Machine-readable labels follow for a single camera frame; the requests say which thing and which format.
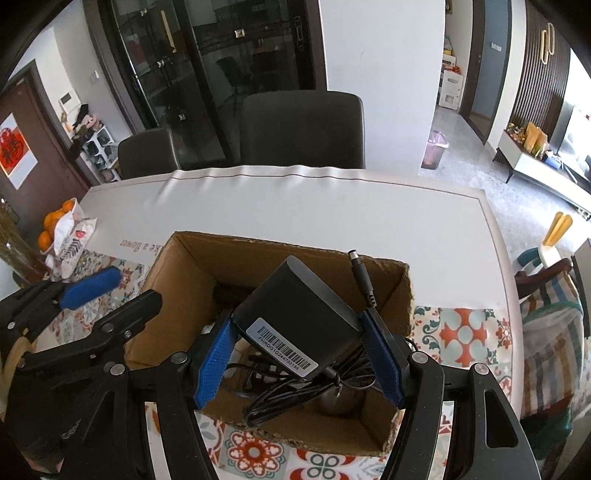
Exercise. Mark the flat screen television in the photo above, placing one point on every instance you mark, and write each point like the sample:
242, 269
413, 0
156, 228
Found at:
577, 143

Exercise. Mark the striped cloth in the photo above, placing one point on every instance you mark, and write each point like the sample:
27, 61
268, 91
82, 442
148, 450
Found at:
549, 341

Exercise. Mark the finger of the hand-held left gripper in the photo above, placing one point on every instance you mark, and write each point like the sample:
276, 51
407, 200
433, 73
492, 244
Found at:
134, 314
87, 288

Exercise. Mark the white drawer cabinet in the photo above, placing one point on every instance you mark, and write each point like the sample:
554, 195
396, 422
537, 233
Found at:
451, 92

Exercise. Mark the brown cardboard box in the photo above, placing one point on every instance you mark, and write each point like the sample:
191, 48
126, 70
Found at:
184, 258

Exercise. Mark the white shoe rack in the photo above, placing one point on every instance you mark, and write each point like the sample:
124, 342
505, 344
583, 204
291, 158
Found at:
101, 157

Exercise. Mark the wooden chair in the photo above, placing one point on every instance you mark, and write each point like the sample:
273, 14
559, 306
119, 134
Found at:
535, 277

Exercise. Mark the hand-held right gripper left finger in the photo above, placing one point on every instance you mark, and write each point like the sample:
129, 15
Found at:
214, 364

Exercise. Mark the clutter on shoe rack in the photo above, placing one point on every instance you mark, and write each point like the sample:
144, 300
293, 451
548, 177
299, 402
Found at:
85, 122

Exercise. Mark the dark brown door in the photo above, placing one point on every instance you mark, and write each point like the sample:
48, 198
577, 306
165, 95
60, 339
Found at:
51, 152

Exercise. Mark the blue grey door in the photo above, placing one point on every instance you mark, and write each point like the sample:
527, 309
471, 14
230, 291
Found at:
487, 74

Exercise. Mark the white wall intercom panel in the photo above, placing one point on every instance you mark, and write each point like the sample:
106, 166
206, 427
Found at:
68, 101

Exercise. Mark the black glass sliding door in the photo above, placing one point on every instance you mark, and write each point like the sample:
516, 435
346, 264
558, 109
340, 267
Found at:
203, 78

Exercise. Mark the small dark dining chair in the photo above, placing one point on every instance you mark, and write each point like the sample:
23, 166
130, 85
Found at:
147, 157

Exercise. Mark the yellow paper bags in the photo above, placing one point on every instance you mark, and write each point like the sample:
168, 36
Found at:
534, 141

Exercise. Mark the red paper door poster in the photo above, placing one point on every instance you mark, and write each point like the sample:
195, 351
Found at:
16, 150

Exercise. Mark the white television cabinet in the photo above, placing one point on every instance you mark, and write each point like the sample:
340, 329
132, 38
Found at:
531, 168

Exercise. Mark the gold wall ornament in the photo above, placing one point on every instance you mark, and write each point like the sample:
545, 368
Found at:
547, 44

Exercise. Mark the pile of oranges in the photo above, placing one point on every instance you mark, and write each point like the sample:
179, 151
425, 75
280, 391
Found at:
55, 221

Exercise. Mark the large dark dining chair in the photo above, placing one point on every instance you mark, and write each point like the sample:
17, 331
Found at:
300, 134

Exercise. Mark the pink trash bin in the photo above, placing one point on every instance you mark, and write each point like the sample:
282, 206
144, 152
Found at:
435, 151

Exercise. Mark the printed snack bag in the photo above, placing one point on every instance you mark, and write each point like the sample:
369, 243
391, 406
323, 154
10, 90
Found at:
74, 249

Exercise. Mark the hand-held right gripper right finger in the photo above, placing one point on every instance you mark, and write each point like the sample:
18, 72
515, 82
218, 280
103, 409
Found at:
383, 364

